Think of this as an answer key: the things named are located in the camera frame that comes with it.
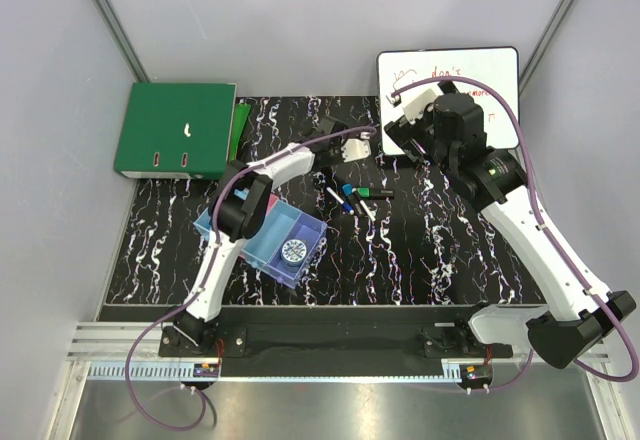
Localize blue capped marker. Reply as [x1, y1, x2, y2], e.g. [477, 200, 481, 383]
[342, 183, 363, 216]

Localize green black marker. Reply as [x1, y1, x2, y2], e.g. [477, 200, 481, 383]
[355, 187, 395, 200]

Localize four-compartment colourful organizer tray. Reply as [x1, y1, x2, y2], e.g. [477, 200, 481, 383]
[192, 187, 328, 289]

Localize round blue tape tin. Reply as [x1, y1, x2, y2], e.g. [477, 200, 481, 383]
[280, 238, 308, 267]

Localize green ring binder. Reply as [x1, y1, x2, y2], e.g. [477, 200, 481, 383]
[113, 82, 236, 180]

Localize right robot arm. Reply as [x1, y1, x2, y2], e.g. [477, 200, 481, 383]
[384, 93, 636, 369]

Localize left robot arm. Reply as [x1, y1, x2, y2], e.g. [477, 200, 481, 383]
[173, 116, 362, 356]

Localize white pen blue tip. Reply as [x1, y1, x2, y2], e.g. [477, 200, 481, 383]
[325, 187, 353, 214]

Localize black marble pattern mat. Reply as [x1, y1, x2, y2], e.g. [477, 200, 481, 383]
[97, 95, 576, 307]

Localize green folder sheet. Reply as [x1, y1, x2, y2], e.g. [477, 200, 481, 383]
[228, 103, 251, 161]

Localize white whiteboard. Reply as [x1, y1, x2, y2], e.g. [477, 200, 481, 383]
[377, 47, 519, 156]

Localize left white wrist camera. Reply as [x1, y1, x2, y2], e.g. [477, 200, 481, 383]
[341, 138, 371, 163]

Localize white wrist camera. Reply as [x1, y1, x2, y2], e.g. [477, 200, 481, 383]
[390, 85, 442, 123]
[341, 138, 371, 163]

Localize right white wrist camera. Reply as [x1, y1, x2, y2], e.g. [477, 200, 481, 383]
[390, 85, 442, 123]

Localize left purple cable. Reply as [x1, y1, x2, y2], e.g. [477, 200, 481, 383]
[124, 127, 376, 431]

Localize purple cable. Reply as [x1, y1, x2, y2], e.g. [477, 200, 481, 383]
[389, 77, 640, 394]
[124, 127, 376, 431]

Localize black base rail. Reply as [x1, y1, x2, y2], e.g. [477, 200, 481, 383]
[97, 303, 576, 379]

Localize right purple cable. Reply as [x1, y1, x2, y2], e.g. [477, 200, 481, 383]
[389, 77, 640, 394]

